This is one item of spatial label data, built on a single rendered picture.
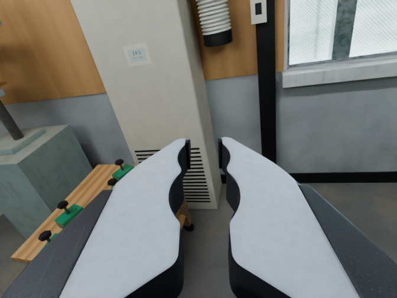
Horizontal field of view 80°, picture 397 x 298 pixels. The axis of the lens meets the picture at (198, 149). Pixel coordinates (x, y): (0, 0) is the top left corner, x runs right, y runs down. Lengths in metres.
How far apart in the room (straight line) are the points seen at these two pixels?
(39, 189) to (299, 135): 1.70
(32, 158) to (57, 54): 0.71
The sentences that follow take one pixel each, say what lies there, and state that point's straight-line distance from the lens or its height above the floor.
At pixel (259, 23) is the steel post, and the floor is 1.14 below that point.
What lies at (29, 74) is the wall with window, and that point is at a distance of 2.19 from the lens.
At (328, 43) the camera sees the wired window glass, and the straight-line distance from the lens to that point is 1.64.
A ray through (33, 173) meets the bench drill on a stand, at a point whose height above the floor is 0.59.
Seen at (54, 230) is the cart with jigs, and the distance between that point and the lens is 1.34.
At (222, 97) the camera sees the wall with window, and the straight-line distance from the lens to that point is 1.60.
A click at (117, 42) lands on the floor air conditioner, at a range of 1.37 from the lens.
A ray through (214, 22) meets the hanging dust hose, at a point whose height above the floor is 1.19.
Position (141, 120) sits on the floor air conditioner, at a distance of 1.47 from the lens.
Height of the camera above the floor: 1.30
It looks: 32 degrees down
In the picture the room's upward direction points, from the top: 12 degrees counter-clockwise
